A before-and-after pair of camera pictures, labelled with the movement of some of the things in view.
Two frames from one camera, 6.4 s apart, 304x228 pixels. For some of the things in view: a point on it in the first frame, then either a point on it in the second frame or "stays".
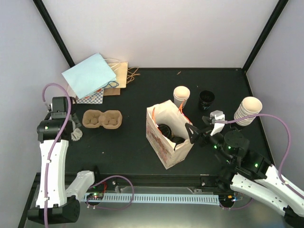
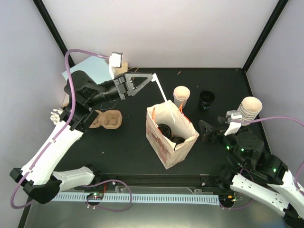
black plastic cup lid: (166, 130) stays
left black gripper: (74, 118) to (130, 89)
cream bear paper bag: (167, 113) stays
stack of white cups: (250, 106) stays
